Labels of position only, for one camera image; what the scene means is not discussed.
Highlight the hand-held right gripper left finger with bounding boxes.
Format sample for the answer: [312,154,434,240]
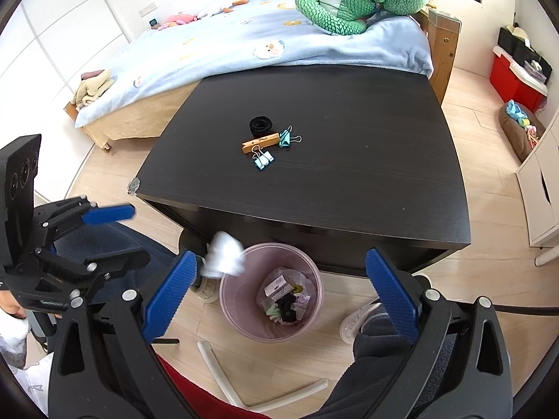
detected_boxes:
[47,249,197,419]

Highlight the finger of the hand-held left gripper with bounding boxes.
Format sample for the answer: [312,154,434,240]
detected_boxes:
[34,245,152,309]
[32,196,137,252]

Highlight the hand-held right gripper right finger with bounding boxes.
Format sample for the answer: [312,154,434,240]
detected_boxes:
[364,247,514,419]

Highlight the pink plastic bin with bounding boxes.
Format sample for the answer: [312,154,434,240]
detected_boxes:
[219,242,324,343]

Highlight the white paper carton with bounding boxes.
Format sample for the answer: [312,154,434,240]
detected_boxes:
[263,274,294,301]

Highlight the person's left hand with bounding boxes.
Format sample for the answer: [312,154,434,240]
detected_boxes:
[0,290,24,321]

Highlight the person's left slipper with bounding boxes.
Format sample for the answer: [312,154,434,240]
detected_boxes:
[190,266,221,303]

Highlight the person's right shoe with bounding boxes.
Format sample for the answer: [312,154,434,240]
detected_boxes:
[340,301,385,345]

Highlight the person's right leg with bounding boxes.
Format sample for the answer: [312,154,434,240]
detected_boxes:
[314,310,437,419]

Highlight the white plastic tube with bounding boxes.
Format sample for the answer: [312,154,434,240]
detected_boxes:
[257,379,328,411]
[197,341,245,406]

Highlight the bed with blue blanket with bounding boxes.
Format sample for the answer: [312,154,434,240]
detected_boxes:
[65,6,461,153]

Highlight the folded beige clothes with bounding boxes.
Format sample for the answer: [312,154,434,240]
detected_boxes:
[72,69,116,110]

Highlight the office chair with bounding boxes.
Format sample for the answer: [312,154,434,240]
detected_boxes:
[493,302,559,316]

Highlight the white printed cloth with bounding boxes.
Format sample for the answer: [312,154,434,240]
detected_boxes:
[0,321,55,415]

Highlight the white wardrobe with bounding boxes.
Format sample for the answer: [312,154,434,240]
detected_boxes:
[0,0,132,201]

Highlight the black wooden table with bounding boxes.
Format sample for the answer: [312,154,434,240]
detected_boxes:
[131,65,472,278]

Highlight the blue binder clip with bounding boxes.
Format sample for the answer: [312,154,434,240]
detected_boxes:
[252,147,274,170]

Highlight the wooden clothespin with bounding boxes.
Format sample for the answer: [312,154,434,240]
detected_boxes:
[241,132,280,155]

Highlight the white cabinet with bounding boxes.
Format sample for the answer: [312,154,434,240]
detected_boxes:
[516,113,559,247]

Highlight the teal binder clip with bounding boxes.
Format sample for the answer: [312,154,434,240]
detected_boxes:
[278,126,303,148]

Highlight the brown floor cushion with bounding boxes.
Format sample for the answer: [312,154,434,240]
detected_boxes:
[499,105,546,162]

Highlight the light blue printed blanket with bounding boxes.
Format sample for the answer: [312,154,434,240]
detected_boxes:
[74,0,434,129]

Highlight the pink plush toy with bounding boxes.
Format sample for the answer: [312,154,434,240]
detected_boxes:
[157,13,199,31]

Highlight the light blue toy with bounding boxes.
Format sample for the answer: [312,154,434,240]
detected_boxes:
[506,100,529,125]

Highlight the white goose plush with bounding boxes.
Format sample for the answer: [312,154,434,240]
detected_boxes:
[198,0,249,19]

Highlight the red cooler box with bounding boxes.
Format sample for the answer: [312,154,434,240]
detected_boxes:
[489,46,549,112]

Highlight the black storage bag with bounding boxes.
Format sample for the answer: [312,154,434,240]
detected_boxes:
[498,26,553,81]

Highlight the green dragon plush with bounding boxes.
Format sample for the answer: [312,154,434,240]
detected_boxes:
[295,0,435,36]

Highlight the black hair tie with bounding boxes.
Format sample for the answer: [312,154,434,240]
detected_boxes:
[249,116,274,137]

